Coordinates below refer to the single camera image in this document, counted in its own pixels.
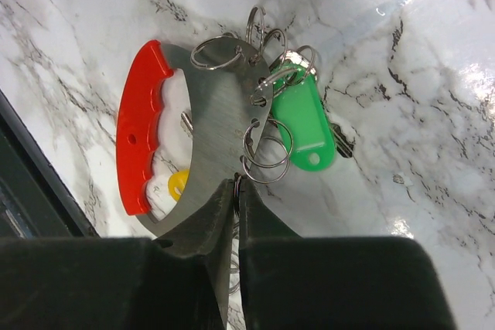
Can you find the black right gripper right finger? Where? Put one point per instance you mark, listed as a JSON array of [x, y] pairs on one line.
[[265, 275]]

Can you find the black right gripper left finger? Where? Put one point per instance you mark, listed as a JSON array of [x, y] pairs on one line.
[[195, 289]]

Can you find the steel key organizer red handle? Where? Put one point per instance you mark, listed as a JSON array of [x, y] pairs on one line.
[[231, 88]]

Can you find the yellow key tag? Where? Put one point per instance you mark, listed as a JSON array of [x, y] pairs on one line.
[[177, 183]]

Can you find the green key tag with key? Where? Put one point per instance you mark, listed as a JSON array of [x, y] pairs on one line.
[[306, 130]]

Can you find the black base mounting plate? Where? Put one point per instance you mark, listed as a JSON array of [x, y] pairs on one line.
[[34, 200]]

